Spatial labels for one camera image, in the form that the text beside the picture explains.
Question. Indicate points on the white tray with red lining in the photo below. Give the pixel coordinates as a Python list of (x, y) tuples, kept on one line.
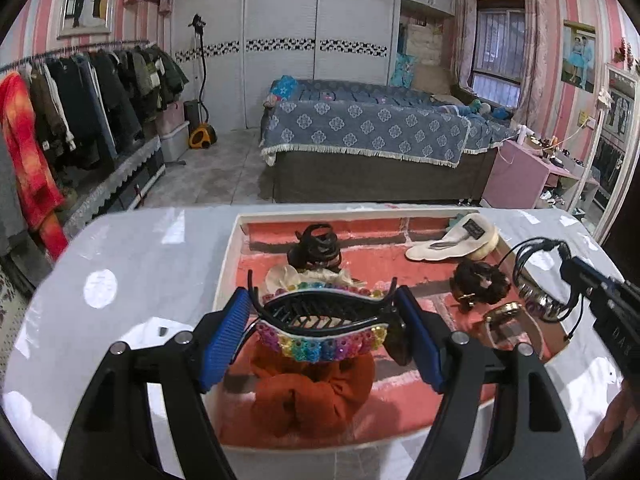
[(400, 410)]

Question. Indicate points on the beige round case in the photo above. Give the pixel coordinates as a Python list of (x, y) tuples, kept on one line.
[(491, 245)]

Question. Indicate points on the lace covered low cabinet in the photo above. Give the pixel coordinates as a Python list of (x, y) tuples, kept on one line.
[(115, 185)]

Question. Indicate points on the black scrunchie with charm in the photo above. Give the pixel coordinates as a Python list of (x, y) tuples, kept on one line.
[(482, 280)]

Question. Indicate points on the row of hanging clothes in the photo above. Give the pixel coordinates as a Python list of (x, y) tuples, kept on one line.
[(75, 105)]

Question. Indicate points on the pink curtain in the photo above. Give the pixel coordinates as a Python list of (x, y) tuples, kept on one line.
[(465, 35), (535, 50)]

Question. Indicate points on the orange scrunchie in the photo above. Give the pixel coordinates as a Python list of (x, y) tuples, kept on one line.
[(310, 400)]

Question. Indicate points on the black claw hair clip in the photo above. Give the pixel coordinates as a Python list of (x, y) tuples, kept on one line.
[(315, 250)]

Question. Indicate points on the pink dresser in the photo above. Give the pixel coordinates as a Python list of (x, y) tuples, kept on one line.
[(515, 175)]

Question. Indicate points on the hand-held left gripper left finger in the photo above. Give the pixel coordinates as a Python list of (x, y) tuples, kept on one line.
[(225, 340)]

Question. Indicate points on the window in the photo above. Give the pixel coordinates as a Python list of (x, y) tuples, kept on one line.
[(495, 55)]

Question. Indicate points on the wall poster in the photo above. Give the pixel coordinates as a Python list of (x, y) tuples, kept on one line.
[(578, 55)]

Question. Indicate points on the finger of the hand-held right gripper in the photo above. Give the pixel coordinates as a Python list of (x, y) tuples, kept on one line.
[(587, 277)]

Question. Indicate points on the garment steamer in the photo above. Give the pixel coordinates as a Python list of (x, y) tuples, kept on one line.
[(201, 125)]

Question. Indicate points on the white framed mirror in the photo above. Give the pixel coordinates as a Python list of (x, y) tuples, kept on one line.
[(612, 160)]

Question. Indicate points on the rainbow rhinestone claw clip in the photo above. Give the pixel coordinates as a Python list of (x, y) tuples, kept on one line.
[(320, 310)]

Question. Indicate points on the white wardrobe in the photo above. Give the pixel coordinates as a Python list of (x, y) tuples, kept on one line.
[(300, 10)]

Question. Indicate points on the cream scrunchie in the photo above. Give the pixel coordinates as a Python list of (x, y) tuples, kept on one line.
[(285, 275)]

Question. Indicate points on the metal clothes rail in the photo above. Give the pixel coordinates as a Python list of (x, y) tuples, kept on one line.
[(75, 52)]

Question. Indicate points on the framed wall picture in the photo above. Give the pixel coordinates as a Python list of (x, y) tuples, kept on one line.
[(85, 0)]

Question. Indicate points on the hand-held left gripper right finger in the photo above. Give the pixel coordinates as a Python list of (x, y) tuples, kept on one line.
[(425, 350)]

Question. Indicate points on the brown oval hair clip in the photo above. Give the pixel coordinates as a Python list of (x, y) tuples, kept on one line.
[(400, 345)]

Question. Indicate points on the person's right hand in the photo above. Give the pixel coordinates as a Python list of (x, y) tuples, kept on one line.
[(612, 430)]

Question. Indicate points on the bed with blue floral cover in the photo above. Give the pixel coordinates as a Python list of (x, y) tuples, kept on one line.
[(360, 130)]

